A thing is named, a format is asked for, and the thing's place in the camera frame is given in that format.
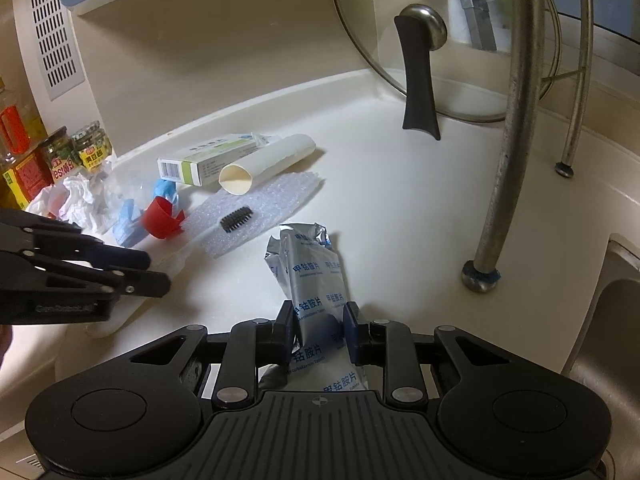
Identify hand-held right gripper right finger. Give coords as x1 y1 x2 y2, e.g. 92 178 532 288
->
342 300 507 407

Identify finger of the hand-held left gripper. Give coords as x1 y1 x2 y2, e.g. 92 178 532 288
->
0 208 152 272
0 256 172 307

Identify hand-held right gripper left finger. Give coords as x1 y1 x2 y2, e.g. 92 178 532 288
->
129 300 302 407

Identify crushed clear plastic bottle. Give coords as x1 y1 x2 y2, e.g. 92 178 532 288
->
112 178 190 249

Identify silver foil pouch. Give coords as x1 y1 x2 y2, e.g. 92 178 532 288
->
264 221 372 394

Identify white tissue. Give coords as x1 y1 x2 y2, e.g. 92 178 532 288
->
59 172 119 235

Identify white paper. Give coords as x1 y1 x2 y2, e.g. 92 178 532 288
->
27 183 66 219

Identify clear bubble wrap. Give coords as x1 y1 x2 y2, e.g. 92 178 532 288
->
199 169 327 260

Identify red plastic cap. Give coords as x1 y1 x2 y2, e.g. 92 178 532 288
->
141 196 189 241

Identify small black ribbed part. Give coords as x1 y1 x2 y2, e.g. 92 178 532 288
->
219 206 255 234

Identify small glass sauce jar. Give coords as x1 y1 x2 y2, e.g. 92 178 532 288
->
71 120 115 174

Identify large glass sauce jar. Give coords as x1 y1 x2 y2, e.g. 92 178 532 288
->
38 126 84 187

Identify white green medicine box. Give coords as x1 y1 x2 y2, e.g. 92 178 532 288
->
157 133 271 189

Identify white paper tube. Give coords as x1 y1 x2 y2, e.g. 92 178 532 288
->
218 133 317 196

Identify white vent panel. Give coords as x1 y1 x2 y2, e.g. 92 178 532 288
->
22 0 87 102

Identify steel sink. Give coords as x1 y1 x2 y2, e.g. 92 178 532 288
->
562 233 640 442

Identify metal dish rack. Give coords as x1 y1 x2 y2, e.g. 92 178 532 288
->
460 0 596 295

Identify yellow oil bottle orange handle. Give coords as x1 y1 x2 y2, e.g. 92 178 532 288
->
0 77 54 211

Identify glass pot lid black handle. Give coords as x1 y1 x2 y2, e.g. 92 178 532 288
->
331 0 566 142

